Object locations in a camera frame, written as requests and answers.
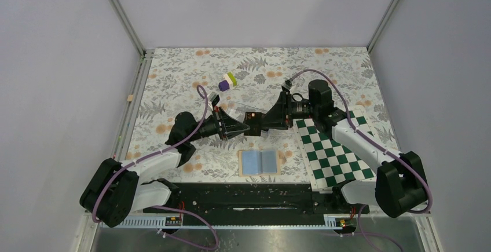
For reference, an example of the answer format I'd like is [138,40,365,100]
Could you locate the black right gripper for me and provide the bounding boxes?
[259,91,318,131]

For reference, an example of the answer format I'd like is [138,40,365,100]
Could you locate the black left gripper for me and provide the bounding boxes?
[188,106,251,142]

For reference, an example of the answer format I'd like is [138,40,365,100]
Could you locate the clear plastic card box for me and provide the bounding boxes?
[226,101,269,137]

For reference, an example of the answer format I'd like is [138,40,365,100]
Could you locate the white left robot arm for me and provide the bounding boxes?
[79,107,250,228]

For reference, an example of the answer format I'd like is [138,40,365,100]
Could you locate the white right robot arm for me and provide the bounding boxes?
[261,79,432,218]

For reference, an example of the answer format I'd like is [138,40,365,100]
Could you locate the green white purple blocks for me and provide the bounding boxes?
[218,72,237,92]

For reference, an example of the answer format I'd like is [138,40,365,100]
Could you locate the green white chessboard mat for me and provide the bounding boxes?
[294,119,375,191]

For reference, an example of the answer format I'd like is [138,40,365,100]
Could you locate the floral table mat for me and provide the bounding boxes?
[118,47,398,183]

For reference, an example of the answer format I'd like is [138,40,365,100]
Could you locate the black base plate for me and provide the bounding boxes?
[105,180,411,228]

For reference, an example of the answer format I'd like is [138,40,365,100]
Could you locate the aluminium frame rail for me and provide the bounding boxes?
[112,49,155,162]

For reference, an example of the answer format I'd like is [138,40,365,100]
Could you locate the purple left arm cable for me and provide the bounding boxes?
[91,85,220,252]

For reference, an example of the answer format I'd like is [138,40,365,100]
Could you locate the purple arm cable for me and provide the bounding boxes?
[281,69,434,251]
[91,85,220,252]

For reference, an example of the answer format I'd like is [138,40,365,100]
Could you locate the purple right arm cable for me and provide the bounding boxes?
[281,69,434,251]

